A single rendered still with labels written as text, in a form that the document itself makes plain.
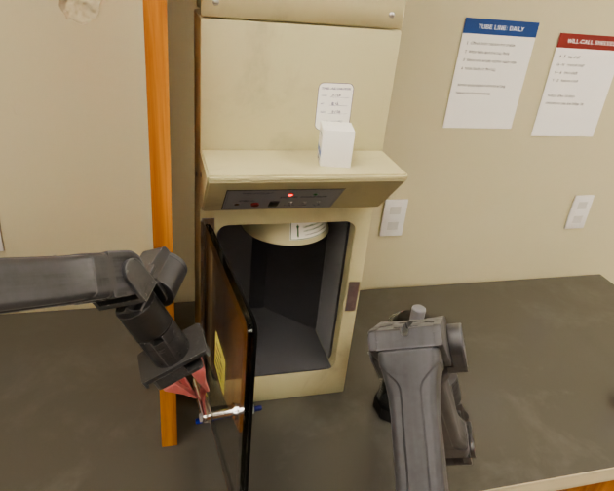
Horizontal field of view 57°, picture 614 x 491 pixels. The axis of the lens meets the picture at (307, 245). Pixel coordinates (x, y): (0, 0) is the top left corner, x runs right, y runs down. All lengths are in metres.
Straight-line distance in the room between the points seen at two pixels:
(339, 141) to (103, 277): 0.41
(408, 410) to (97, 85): 1.02
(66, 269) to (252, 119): 0.41
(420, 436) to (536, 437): 0.80
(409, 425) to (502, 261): 1.35
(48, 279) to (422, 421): 0.41
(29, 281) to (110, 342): 0.81
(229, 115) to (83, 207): 0.63
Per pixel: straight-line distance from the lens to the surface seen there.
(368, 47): 0.96
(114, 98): 1.36
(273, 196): 0.91
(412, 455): 0.57
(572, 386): 1.54
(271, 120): 0.94
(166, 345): 0.80
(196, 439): 1.19
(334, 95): 0.96
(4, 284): 0.63
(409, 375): 0.58
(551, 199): 1.87
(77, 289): 0.68
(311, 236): 1.07
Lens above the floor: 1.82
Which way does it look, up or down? 28 degrees down
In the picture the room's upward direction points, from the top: 6 degrees clockwise
